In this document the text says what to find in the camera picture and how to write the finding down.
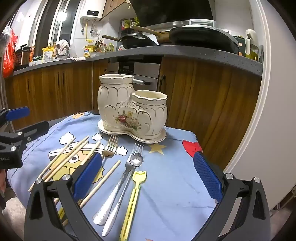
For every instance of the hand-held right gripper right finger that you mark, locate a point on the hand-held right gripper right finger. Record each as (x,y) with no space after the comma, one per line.
(207,177)

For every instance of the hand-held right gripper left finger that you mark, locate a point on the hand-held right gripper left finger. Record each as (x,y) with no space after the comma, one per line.
(87,177)

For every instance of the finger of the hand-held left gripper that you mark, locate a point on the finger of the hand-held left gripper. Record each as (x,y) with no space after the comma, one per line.
(34,129)
(18,113)

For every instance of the wooden chopstick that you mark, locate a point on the wooden chopstick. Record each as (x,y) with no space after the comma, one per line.
(67,160)
(92,151)
(104,179)
(60,154)
(59,164)

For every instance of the yellow plastic fork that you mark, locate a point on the yellow plastic fork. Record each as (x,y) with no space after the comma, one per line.
(61,212)
(138,179)

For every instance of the silver metal fork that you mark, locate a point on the silver metal fork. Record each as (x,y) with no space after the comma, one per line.
(138,149)

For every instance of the cream floral ceramic utensil holder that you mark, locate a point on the cream floral ceramic utensil holder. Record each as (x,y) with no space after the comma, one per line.
(129,109)

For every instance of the gold metal fork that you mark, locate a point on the gold metal fork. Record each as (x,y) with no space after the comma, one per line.
(111,147)

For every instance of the blue cartoon printed blanket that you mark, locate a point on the blue cartoon printed blanket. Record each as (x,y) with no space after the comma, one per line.
(166,185)

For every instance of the brown rice cooker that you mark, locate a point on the brown rice cooker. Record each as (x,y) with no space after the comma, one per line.
(24,56)

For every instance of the red plastic bag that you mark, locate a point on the red plastic bag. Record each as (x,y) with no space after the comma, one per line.
(9,55)

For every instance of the yellow food packet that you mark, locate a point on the yellow food packet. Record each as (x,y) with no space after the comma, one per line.
(48,54)

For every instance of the cream ceramic saucer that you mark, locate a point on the cream ceramic saucer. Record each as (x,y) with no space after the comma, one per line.
(150,138)

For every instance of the wooden kitchen cabinets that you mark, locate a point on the wooden kitchen cabinets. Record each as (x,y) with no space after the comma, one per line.
(208,99)

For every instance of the white cloth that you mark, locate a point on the white cloth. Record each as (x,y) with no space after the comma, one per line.
(63,46)

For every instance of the white refrigerator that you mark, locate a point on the white refrigerator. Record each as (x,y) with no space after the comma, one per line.
(272,115)

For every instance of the yellow cooking oil bottle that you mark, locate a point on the yellow cooking oil bottle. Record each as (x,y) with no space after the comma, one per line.
(89,49)

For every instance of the glass sliding window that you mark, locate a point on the glass sliding window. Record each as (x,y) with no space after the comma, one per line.
(57,23)

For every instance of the row of condiment bottles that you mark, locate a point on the row of condiment bottles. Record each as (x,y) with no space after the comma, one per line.
(105,47)

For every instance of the steel built-in oven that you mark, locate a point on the steel built-in oven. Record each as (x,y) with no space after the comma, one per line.
(138,69)

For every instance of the white water heater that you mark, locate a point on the white water heater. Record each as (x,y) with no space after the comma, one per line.
(91,15)

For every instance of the grey kitchen countertop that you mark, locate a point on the grey kitchen countertop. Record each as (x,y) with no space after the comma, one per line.
(175,52)

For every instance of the large black frying pan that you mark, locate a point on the large black frying pan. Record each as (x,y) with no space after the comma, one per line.
(203,38)

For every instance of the white-capped oil dispenser bottle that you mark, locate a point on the white-capped oil dispenser bottle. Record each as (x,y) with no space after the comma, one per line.
(251,44)

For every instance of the black range hood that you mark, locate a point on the black range hood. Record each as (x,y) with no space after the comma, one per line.
(171,10)

